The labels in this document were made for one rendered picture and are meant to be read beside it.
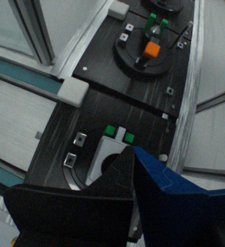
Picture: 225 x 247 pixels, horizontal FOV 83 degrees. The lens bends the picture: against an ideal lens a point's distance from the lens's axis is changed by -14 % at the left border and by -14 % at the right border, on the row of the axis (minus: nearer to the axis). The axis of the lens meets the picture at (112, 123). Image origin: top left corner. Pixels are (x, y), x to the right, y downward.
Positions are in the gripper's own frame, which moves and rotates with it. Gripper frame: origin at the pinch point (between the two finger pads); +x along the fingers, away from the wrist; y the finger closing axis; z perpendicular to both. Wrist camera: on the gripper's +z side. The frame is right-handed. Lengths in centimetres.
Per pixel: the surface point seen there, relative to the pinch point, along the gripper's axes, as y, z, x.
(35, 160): 14.8, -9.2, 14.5
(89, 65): 7.0, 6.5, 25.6
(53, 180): 11.6, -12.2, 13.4
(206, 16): -42, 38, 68
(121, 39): 0.7, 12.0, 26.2
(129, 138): -0.8, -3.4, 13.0
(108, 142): 1.8, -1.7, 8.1
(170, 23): -13.3, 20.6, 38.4
